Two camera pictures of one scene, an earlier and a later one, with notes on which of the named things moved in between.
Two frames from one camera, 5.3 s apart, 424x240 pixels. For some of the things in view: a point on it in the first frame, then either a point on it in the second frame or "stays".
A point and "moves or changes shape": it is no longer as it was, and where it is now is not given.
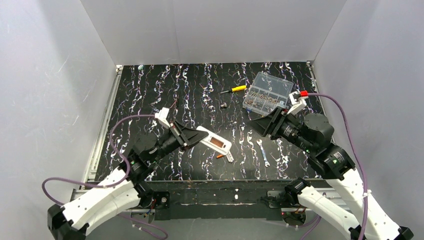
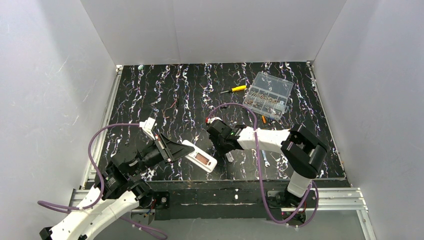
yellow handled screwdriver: x=236 y=89 stays
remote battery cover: x=230 y=157 stays
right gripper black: x=277 y=119 → x=216 y=131
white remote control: x=215 y=142 moves or changes shape
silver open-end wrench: x=266 y=163 stays
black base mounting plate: x=219 y=200 stays
